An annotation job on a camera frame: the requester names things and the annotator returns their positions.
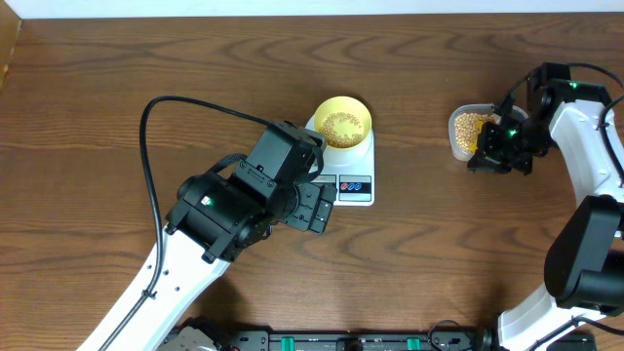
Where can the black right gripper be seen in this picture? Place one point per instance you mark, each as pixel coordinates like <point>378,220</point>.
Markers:
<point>487,158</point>

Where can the clear plastic container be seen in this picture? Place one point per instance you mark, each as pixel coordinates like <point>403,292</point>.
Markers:
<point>482,108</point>

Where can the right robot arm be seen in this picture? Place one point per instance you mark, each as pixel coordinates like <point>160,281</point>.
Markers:
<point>583,274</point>

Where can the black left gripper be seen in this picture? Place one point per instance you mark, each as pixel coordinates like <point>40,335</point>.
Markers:
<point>315,207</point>

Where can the pile of soybeans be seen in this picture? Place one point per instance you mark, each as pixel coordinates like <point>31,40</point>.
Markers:
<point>465,128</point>

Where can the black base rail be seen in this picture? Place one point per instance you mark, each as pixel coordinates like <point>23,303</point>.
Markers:
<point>190,339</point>

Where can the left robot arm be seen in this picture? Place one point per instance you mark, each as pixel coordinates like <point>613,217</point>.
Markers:
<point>213,221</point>

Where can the soybeans in bowl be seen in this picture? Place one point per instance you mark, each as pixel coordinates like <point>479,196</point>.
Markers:
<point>342,130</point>

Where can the white digital kitchen scale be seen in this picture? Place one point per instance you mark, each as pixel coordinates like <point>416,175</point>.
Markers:
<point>351,172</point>

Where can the yellow plastic measuring scoop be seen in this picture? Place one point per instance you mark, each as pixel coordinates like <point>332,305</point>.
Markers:
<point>475,143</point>

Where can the yellow plastic bowl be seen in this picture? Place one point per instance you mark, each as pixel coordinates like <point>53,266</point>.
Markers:
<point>343,104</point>

